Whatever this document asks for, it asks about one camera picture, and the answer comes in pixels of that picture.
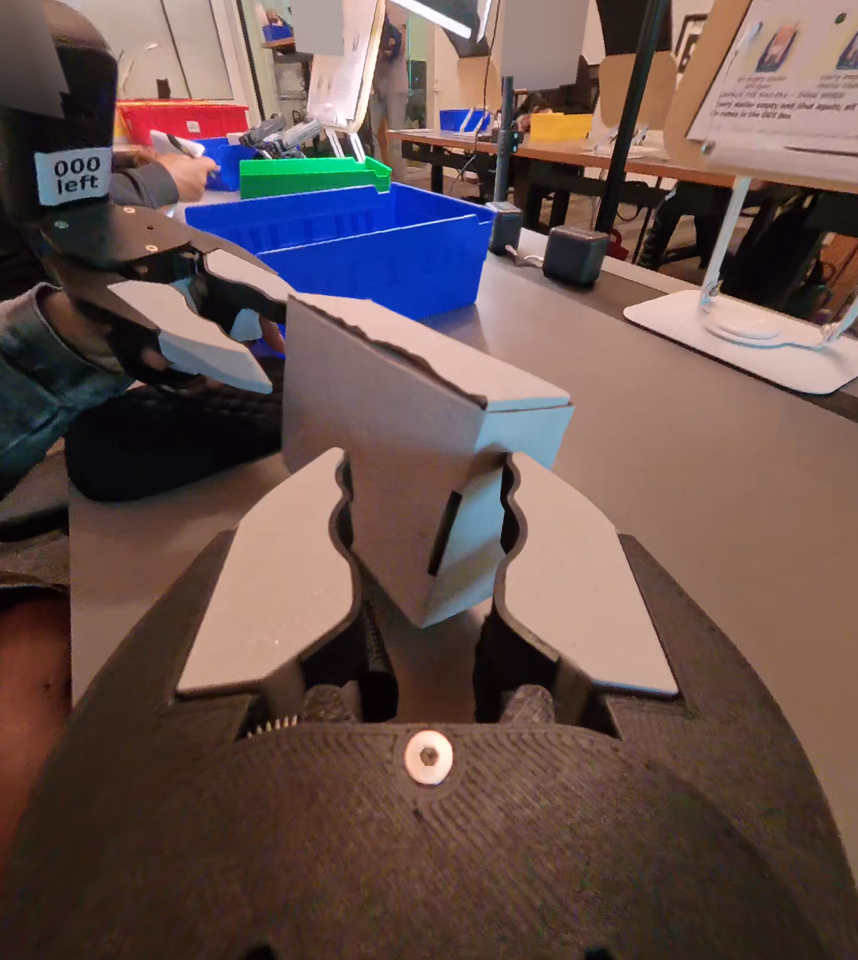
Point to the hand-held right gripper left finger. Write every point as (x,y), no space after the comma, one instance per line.
(271,585)

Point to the large blue plastic bin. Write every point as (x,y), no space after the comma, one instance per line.
(369,255)

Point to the thin black pole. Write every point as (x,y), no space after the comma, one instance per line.
(504,142)

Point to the green plastic bin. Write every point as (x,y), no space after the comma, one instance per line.
(301,176)

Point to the yellow plastic bin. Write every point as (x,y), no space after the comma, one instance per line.
(560,126)

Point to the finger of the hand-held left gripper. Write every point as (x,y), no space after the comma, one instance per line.
(241,274)
(204,352)

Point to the white sign stand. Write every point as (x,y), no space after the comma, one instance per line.
(759,337)

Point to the black mesh pad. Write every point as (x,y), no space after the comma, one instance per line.
(166,442)

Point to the person's left forearm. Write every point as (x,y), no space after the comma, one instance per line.
(24,390)

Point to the white sign board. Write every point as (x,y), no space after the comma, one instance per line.
(343,67)

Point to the black metal pole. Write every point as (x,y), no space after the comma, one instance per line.
(631,112)

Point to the white cardboard mailer box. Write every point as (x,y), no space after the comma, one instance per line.
(384,435)

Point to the small blue plastic bin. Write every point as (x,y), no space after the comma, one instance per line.
(463,124)

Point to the wooden table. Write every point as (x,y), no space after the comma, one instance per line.
(549,150)

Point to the printed instruction sign board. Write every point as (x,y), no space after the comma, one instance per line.
(796,90)

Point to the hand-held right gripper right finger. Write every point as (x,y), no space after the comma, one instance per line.
(586,600)

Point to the red plastic bin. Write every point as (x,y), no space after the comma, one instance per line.
(181,120)

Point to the pile of grey metal parts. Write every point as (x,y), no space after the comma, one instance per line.
(283,139)

